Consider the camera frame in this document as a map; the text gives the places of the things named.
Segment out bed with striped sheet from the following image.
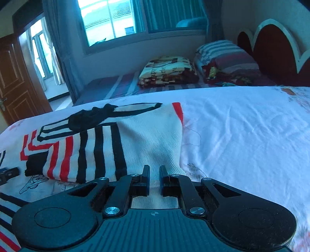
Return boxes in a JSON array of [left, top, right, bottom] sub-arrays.
[[72, 70, 279, 107]]

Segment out red printed cloth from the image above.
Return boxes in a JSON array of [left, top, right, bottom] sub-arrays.
[[202, 61, 268, 87]]

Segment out white bed sheet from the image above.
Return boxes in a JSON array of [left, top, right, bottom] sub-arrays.
[[0, 86, 310, 252]]

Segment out large window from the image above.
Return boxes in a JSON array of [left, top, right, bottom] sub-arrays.
[[77, 0, 209, 48]]

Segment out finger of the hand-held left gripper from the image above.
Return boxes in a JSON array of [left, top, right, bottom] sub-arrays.
[[0, 167, 20, 186]]

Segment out teal curtain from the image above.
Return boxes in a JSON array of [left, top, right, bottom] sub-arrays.
[[132, 0, 207, 32]]

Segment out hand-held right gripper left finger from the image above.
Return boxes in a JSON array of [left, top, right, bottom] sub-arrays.
[[67, 165, 151, 217]]

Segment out red black white striped sweater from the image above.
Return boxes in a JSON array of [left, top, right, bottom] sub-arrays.
[[0, 102, 187, 252]]

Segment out brown wooden door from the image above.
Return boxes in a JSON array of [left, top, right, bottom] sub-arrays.
[[0, 33, 53, 127]]

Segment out grey curtain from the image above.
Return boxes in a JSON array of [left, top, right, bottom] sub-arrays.
[[42, 0, 86, 103], [203, 0, 226, 47]]

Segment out teal cushion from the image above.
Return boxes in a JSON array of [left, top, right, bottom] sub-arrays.
[[175, 17, 207, 28]]

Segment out striped pillow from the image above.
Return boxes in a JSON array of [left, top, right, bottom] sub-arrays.
[[195, 40, 258, 73]]

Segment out red scalloped headboard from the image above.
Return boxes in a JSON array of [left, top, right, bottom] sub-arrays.
[[237, 19, 310, 87]]

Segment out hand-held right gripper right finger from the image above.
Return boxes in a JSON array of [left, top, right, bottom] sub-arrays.
[[159, 166, 243, 217]]

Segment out white sheer curtain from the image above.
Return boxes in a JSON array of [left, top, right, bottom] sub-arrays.
[[46, 30, 65, 86]]

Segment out yellow patterned pillow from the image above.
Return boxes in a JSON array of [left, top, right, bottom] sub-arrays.
[[137, 56, 200, 87]]

